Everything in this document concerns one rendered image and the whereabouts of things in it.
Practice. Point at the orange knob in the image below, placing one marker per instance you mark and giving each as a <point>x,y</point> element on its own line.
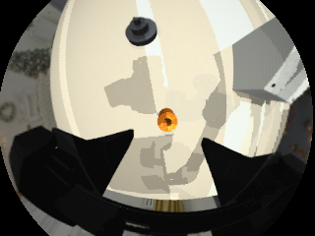
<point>168,124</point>

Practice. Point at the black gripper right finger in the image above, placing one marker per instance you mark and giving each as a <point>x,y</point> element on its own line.
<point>232,172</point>

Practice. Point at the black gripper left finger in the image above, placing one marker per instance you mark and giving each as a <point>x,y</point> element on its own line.
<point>99,157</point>

